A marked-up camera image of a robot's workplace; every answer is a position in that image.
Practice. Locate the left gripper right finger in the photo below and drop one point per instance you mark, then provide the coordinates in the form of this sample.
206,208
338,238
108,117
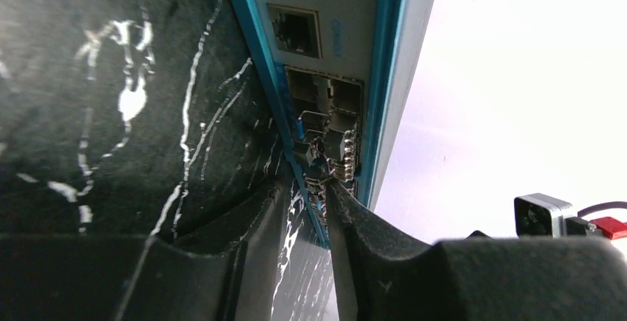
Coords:
382,273

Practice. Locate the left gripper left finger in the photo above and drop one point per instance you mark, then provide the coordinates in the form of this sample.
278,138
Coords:
225,270

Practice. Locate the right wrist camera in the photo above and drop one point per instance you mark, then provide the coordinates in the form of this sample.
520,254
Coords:
541,215

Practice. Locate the large dark network switch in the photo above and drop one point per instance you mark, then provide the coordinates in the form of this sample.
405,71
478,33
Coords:
337,74

